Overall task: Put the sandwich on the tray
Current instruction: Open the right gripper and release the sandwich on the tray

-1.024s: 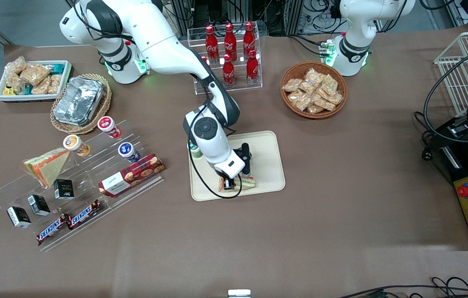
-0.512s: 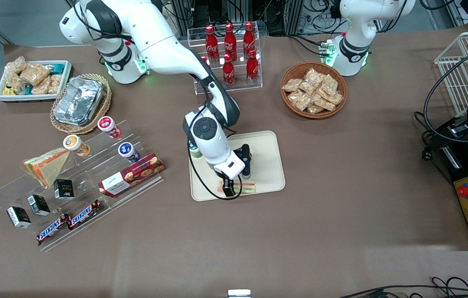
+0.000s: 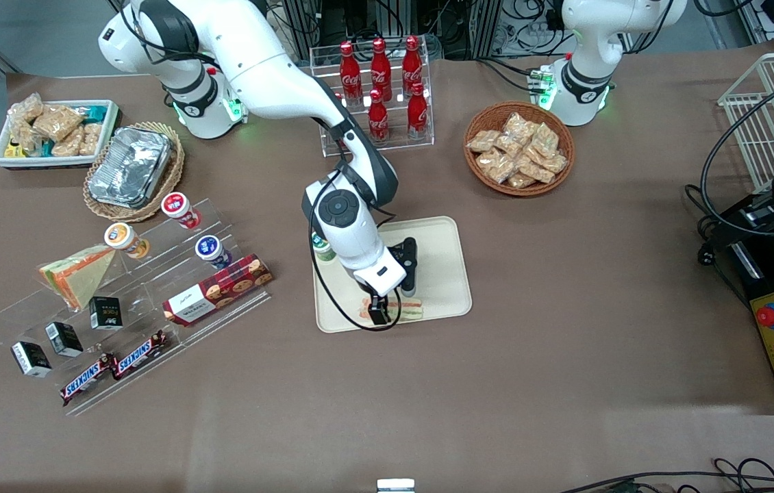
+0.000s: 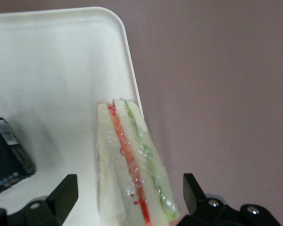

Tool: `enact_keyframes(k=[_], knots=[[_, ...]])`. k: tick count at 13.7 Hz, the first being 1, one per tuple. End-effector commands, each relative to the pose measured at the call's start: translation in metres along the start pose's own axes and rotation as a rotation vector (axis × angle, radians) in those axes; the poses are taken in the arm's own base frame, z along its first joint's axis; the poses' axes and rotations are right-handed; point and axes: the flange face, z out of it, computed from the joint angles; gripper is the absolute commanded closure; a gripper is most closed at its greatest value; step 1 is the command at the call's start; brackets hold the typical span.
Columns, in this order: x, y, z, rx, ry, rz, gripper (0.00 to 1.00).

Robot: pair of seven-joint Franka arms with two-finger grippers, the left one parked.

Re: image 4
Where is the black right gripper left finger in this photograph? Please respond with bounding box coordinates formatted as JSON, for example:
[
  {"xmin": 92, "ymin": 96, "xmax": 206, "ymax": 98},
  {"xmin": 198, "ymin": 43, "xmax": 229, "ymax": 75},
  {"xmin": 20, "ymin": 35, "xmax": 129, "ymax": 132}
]
[{"xmin": 0, "ymin": 173, "xmax": 79, "ymax": 226}]

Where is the cream plastic tray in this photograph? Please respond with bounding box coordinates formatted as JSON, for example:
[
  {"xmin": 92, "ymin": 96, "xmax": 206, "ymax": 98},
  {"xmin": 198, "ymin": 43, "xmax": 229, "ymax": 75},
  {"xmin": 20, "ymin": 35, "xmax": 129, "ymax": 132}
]
[{"xmin": 0, "ymin": 6, "xmax": 147, "ymax": 226}]

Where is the small black snack box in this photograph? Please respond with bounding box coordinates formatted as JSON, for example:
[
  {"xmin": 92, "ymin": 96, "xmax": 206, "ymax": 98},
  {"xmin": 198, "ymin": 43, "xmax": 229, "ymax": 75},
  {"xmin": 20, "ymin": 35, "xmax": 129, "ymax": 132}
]
[{"xmin": 0, "ymin": 116, "xmax": 37, "ymax": 199}]

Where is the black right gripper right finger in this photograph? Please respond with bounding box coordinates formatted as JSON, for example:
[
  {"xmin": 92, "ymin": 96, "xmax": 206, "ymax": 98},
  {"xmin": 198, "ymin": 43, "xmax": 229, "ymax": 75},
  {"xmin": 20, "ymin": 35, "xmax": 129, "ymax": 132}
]
[{"xmin": 179, "ymin": 173, "xmax": 283, "ymax": 226}]

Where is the triangular sandwich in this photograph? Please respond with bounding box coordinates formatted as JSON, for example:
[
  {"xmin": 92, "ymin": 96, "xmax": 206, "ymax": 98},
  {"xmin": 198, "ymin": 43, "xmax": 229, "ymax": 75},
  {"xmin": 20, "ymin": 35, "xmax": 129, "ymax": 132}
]
[{"xmin": 95, "ymin": 98, "xmax": 182, "ymax": 226}]

